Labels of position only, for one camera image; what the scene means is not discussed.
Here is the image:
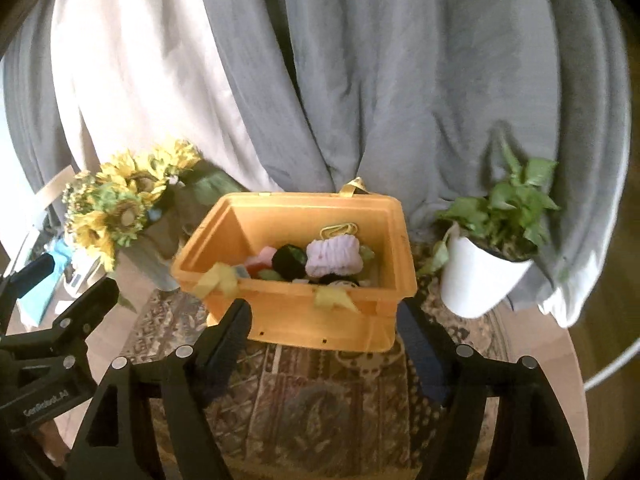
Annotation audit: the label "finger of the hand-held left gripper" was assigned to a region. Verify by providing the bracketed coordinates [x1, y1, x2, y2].
[0, 276, 121, 362]
[0, 252, 56, 334]

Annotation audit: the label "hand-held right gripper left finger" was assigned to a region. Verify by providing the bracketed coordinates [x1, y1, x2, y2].
[64, 298, 254, 480]

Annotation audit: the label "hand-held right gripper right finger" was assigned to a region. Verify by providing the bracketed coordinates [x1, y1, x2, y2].
[397, 299, 587, 480]

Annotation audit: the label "pink egg-shaped makeup sponge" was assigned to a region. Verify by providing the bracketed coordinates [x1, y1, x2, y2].
[247, 245, 279, 274]

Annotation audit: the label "orange plastic basket yellow handles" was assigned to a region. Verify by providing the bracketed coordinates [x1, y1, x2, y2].
[170, 177, 419, 354]

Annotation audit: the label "green item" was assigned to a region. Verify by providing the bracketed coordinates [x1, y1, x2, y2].
[271, 243, 309, 281]

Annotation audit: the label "purple fluffy headband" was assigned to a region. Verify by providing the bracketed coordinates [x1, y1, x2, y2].
[304, 237, 365, 277]

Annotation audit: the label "light blue cloth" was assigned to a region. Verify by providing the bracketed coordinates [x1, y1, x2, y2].
[19, 237, 77, 324]

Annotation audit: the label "white device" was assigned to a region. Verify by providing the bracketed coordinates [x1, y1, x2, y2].
[65, 254, 107, 296]

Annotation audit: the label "white ribbed flower pot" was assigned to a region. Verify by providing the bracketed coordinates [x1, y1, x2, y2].
[439, 233, 534, 319]

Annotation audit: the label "patterned brown rug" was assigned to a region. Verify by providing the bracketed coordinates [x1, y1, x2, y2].
[119, 244, 517, 480]

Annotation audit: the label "grey-green wooden planter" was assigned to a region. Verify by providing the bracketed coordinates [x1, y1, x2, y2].
[117, 199, 202, 292]

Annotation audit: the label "artificial sunflower bouquet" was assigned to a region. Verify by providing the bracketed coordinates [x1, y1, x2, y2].
[62, 138, 247, 272]

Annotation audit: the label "green leafy plant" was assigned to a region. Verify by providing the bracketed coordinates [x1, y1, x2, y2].
[417, 132, 562, 277]

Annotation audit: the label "white metal tube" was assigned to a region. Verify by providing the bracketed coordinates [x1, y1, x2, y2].
[582, 339, 640, 392]

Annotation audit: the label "white curtain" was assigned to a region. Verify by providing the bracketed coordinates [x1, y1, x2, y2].
[49, 0, 287, 197]

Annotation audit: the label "grey curtain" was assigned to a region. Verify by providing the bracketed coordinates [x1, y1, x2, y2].
[2, 0, 632, 330]

